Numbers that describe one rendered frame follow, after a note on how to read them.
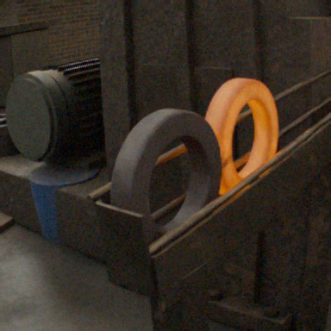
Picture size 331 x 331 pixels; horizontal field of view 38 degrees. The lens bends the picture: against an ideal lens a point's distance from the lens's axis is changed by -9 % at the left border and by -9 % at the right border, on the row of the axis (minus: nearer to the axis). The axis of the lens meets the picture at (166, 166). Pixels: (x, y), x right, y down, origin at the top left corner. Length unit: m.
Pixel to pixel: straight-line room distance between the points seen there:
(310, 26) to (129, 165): 0.71
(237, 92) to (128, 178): 0.24
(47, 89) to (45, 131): 0.17
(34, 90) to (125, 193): 1.47
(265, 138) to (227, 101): 0.15
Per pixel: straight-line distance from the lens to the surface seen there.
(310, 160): 0.96
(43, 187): 2.00
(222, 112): 0.73
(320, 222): 1.17
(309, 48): 1.19
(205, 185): 0.71
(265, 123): 0.85
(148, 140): 0.59
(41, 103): 2.00
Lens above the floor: 0.90
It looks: 18 degrees down
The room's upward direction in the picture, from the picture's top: 3 degrees counter-clockwise
